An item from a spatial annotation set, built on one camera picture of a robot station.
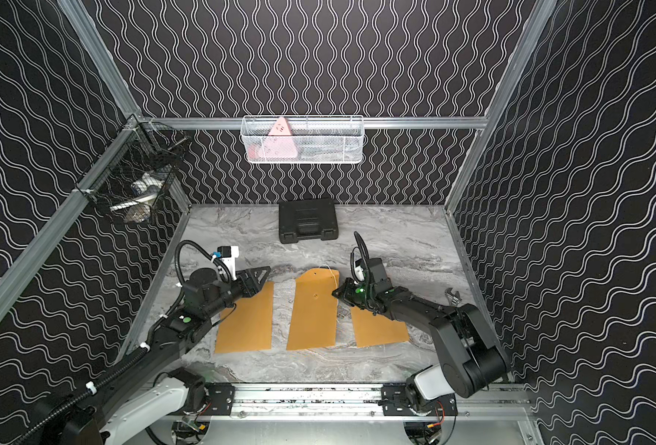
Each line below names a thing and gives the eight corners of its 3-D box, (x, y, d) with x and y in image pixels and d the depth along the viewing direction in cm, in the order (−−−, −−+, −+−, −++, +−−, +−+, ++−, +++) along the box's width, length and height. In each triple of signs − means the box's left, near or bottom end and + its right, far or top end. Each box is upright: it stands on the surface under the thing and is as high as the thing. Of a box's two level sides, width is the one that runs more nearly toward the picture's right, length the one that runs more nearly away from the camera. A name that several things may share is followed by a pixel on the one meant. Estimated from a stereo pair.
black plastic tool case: (277, 245, 110) (274, 235, 105) (282, 210, 122) (280, 200, 117) (337, 245, 110) (337, 235, 105) (336, 210, 122) (336, 200, 117)
